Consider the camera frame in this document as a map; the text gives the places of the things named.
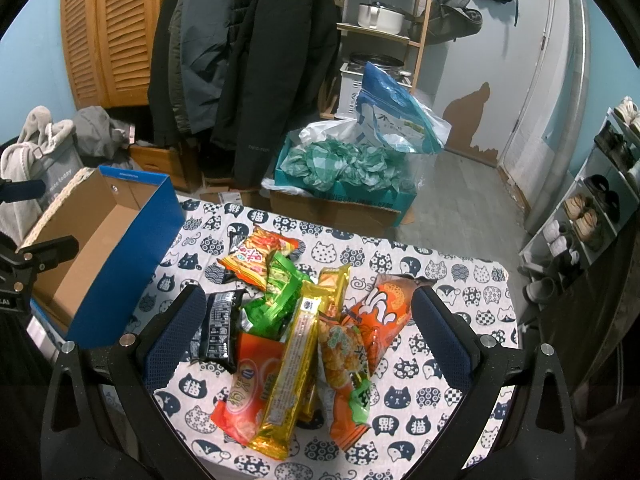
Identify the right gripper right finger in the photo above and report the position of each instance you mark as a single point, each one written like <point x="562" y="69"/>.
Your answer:
<point x="536" y="439"/>

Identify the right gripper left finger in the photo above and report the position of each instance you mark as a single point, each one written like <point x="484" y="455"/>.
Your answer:
<point x="78" y="440"/>

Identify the orange Longkang snack bag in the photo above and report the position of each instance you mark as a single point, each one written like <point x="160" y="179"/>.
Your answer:
<point x="240" y="415"/>

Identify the black snack packet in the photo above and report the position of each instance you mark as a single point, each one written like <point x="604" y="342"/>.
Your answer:
<point x="216" y="340"/>

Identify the orange swirl chip bag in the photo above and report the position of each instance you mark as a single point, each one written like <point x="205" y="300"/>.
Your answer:
<point x="383" y="313"/>

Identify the orange rice cracker bag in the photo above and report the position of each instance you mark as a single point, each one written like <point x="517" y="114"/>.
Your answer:
<point x="344" y="381"/>

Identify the long gold biscuit pack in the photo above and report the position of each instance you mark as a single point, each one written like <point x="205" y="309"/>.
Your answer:
<point x="274" y="434"/>

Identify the green snack bag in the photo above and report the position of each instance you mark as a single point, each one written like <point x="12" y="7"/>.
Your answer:
<point x="267" y="317"/>

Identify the grey tote bag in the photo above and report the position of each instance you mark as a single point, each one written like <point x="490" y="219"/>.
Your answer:
<point x="55" y="171"/>

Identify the blue cardboard box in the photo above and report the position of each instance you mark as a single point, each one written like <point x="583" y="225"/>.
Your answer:
<point x="124" y="222"/>

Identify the grey hoodie cloth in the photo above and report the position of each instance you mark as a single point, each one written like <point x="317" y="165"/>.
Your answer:
<point x="102" y="140"/>

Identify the orange yellow snack bag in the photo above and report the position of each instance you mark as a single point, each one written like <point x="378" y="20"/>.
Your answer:
<point x="250" y="260"/>

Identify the shoe rack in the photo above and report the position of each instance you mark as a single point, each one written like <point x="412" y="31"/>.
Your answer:
<point x="590" y="213"/>

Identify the brown cardboard box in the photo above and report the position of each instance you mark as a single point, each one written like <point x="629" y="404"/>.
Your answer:
<point x="358" y="218"/>

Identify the wooden louvered door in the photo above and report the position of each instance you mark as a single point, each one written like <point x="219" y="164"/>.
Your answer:
<point x="107" y="47"/>

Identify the grey hanging jacket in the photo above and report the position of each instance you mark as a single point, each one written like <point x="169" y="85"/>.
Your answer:
<point x="198" y="59"/>

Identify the blue white plastic bag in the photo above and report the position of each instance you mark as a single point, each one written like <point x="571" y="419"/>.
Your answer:
<point x="389" y="116"/>

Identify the teal plastic bag pile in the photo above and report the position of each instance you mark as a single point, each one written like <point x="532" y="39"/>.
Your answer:
<point x="321" y="165"/>

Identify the black hanging coat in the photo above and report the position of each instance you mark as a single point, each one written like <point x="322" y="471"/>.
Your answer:
<point x="281" y="52"/>

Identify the white cooking pot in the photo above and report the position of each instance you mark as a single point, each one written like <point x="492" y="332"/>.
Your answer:
<point x="380" y="16"/>

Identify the wooden shelf rack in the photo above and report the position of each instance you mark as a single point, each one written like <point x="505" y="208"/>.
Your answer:
<point x="405" y="51"/>

